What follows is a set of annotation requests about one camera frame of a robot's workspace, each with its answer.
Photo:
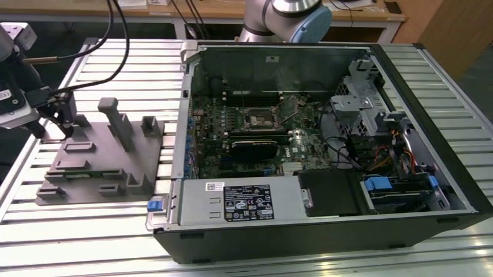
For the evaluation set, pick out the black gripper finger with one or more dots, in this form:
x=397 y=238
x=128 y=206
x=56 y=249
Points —
x=65 y=121
x=37 y=130

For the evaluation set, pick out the silver CPU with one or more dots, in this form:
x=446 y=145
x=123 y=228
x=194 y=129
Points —
x=53 y=134

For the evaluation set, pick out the metal locking lever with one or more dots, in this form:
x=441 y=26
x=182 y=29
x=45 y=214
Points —
x=243 y=96

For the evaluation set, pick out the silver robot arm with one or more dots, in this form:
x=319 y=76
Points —
x=268 y=17

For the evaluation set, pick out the grey parts rack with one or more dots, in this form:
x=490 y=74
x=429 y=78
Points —
x=111 y=173

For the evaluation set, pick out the wooden desk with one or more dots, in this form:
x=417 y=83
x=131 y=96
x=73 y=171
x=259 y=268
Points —
x=76 y=11

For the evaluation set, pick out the blue case latch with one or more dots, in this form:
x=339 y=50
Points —
x=153 y=205

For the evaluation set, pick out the white box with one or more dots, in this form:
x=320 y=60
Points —
x=159 y=1
x=131 y=3

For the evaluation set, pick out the silver power supply unit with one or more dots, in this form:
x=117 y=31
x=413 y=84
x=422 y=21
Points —
x=200 y=207

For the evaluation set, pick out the black RAM slot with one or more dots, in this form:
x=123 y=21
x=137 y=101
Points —
x=258 y=133
x=258 y=130
x=254 y=95
x=254 y=92
x=258 y=136
x=254 y=99

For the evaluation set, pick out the black graphics card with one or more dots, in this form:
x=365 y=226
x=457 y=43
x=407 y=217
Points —
x=251 y=151

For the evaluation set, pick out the small silver heatsink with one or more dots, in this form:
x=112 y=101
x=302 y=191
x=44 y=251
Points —
x=292 y=168

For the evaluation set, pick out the green motherboard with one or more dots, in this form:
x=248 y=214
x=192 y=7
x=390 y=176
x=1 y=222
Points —
x=311 y=135

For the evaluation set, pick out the black PC case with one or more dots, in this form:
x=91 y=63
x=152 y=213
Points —
x=268 y=245

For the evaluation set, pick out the metal disk bay cage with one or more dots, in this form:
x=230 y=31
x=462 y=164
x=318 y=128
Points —
x=346 y=108

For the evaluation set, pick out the black plastic shroud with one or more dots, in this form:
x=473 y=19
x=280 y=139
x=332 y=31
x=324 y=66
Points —
x=331 y=193

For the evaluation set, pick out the blue disk carrier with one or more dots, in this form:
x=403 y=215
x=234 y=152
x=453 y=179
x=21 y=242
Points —
x=375 y=183

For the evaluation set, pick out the black phone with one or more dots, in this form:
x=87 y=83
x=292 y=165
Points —
x=393 y=7

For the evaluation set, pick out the wooden cabinet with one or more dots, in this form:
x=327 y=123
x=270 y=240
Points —
x=454 y=34

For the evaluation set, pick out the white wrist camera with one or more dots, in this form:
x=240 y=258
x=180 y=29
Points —
x=19 y=119

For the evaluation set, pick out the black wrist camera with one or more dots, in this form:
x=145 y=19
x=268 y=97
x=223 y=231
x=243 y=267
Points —
x=39 y=97

